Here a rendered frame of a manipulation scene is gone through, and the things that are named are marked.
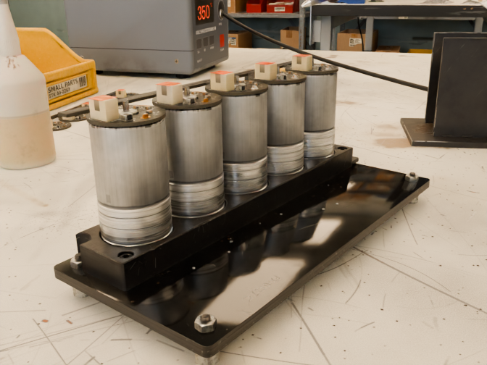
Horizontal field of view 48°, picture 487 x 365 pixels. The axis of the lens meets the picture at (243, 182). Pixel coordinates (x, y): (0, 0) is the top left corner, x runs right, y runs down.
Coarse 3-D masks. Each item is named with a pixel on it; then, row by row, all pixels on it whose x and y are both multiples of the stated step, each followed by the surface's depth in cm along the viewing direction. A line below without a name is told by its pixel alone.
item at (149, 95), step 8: (280, 64) 27; (288, 64) 26; (240, 72) 24; (248, 72) 24; (208, 80) 23; (192, 88) 22; (128, 96) 20; (136, 96) 20; (144, 96) 20; (152, 96) 20; (120, 104) 19; (64, 112) 18; (72, 112) 18; (80, 112) 18; (88, 112) 18
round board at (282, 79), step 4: (280, 72) 24; (284, 72) 24; (288, 72) 24; (292, 72) 24; (296, 72) 24; (252, 76) 24; (280, 76) 23; (284, 76) 23; (288, 76) 23; (292, 76) 23; (300, 76) 23; (304, 76) 23; (252, 80) 23; (256, 80) 23; (260, 80) 23; (264, 80) 23; (268, 80) 23; (272, 80) 23; (276, 80) 23; (280, 80) 22; (284, 80) 22; (288, 80) 22; (292, 80) 23; (296, 80) 23; (300, 80) 23
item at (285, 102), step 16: (304, 80) 23; (272, 96) 23; (288, 96) 23; (304, 96) 24; (272, 112) 23; (288, 112) 23; (272, 128) 23; (288, 128) 23; (272, 144) 23; (288, 144) 24; (272, 160) 24; (288, 160) 24
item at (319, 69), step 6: (288, 66) 26; (318, 66) 25; (324, 66) 26; (330, 66) 26; (336, 66) 26; (300, 72) 25; (306, 72) 25; (312, 72) 24; (318, 72) 24; (324, 72) 25; (330, 72) 25
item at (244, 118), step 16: (224, 96) 21; (240, 96) 20; (256, 96) 21; (224, 112) 21; (240, 112) 21; (256, 112) 21; (224, 128) 21; (240, 128) 21; (256, 128) 21; (224, 144) 21; (240, 144) 21; (256, 144) 21; (224, 160) 22; (240, 160) 21; (256, 160) 22; (224, 176) 22; (240, 176) 22; (256, 176) 22; (224, 192) 22; (240, 192) 22; (256, 192) 22
